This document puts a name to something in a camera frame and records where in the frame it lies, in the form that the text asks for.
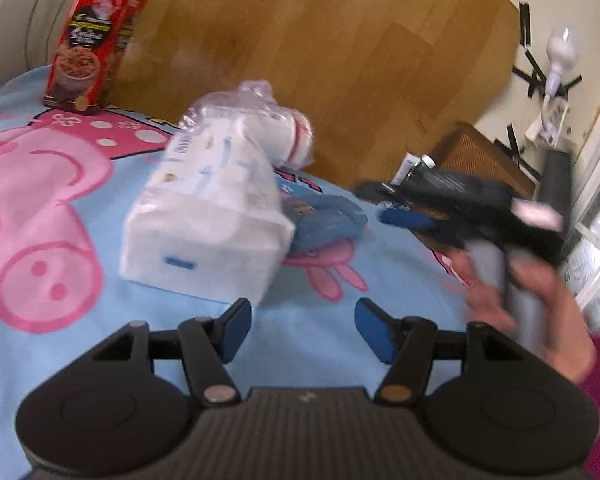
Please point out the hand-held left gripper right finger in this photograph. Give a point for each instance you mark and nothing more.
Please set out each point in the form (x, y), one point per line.
(375, 330)

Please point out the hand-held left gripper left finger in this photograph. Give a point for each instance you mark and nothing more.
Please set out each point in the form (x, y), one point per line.
(235, 330)

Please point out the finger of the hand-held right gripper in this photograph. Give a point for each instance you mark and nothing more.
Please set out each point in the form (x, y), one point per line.
(375, 191)
(405, 219)

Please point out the white tissue pack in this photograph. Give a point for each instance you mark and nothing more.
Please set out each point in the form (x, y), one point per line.
(205, 225)

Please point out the person's right hand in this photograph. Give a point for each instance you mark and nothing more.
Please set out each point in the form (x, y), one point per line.
(570, 330)

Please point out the green drink carton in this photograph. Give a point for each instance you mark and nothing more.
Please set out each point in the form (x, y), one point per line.
(412, 167)

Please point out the brown woven box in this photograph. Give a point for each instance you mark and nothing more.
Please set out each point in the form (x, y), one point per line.
(480, 157)

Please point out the black tape strip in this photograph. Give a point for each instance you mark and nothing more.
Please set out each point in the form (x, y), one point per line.
(517, 152)
(530, 75)
(524, 25)

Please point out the dark grey panel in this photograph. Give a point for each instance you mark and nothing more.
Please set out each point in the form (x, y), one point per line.
(557, 185)

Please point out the clear bag of white items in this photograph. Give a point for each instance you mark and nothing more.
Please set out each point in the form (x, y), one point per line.
(285, 130)

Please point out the wooden headboard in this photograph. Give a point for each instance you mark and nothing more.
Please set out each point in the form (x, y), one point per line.
(330, 60)

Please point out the cartoon pig printed blanket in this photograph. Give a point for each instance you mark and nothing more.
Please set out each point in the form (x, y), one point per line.
(30, 350)

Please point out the red snack box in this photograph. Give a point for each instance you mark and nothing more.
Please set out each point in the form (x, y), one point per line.
(90, 45)

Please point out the white fabric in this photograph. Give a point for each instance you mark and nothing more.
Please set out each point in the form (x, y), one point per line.
(20, 10)

